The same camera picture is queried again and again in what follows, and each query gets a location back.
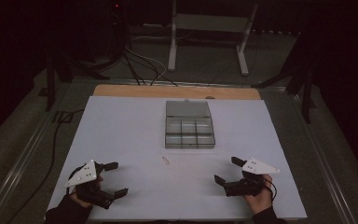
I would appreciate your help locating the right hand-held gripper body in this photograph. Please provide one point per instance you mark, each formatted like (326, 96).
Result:
(245, 188)

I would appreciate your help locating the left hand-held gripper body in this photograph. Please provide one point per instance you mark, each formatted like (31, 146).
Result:
(88, 193)

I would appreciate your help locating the person's left hand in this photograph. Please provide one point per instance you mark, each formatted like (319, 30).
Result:
(82, 203)

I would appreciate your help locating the person's right hand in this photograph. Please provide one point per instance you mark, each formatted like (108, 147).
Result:
(261, 202)

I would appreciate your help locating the white table sheet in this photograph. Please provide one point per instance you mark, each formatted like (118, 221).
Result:
(143, 133)

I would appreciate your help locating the clear plastic compartment box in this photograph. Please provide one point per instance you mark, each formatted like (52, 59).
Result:
(189, 129)

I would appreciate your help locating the black stand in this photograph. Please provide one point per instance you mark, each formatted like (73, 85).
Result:
(50, 84)
(306, 90)

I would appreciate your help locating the white metal stand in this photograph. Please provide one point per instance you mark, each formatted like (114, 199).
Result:
(209, 23)

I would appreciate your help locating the metal floor rail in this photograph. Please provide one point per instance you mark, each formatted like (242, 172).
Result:
(21, 155)
(320, 149)

